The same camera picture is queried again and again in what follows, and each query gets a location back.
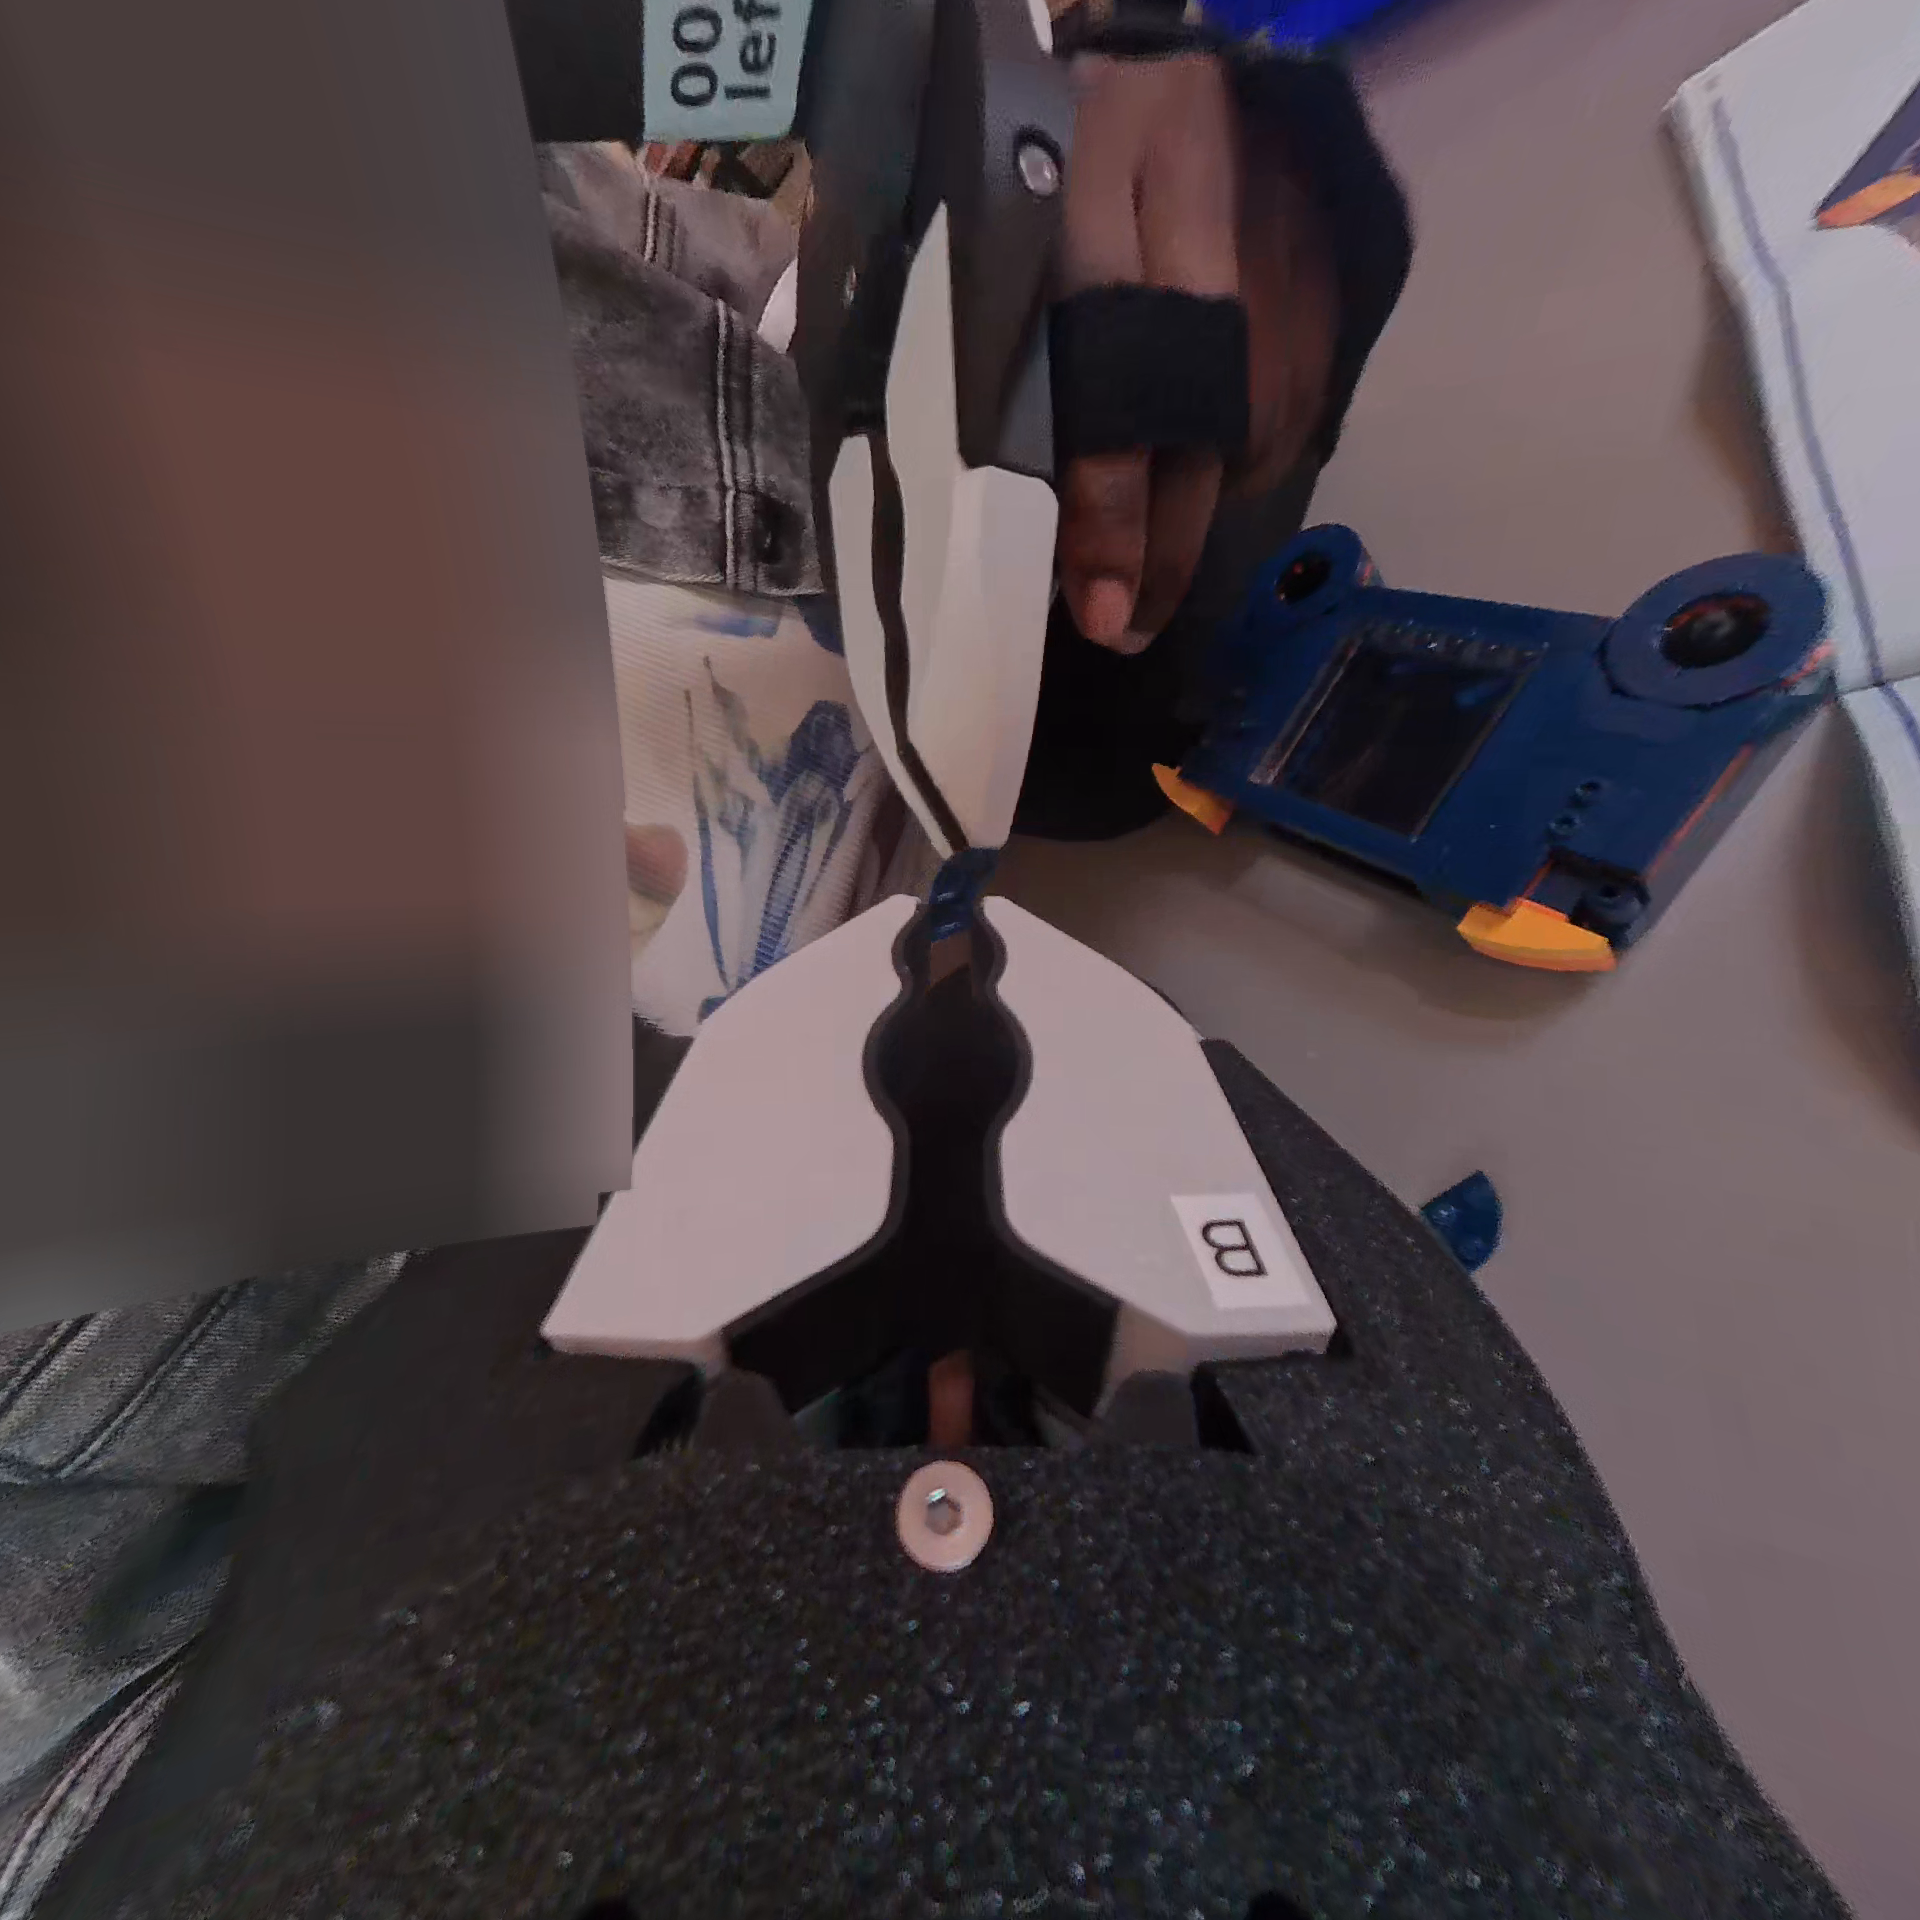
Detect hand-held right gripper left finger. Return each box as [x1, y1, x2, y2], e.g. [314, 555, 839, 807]
[540, 890, 922, 1373]

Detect blue quarter round brick piece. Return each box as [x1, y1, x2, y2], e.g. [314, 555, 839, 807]
[1418, 1169, 1503, 1277]

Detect white printed shirt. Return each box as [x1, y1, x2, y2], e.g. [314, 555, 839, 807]
[604, 569, 940, 1039]

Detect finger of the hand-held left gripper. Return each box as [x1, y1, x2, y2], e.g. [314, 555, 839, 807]
[828, 423, 980, 861]
[886, 198, 1064, 845]

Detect small dark blue brick piece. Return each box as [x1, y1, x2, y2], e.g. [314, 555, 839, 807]
[922, 848, 1004, 944]

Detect person's left hand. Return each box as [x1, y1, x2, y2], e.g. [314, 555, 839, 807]
[1049, 47, 1415, 656]

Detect grey denim pants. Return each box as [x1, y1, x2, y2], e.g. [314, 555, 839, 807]
[0, 1257, 409, 1920]

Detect blue and orange brick model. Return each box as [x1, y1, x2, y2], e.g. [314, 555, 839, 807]
[1153, 520, 1841, 976]

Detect blue object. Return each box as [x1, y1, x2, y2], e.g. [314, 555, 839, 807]
[1200, 0, 1446, 50]

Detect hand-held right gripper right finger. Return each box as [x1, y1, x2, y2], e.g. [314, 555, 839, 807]
[988, 896, 1340, 1423]

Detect black rounded object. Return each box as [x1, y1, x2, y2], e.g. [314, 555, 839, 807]
[1012, 643, 1203, 840]

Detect white instruction booklet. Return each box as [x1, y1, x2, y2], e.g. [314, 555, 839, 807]
[1665, 0, 1920, 962]

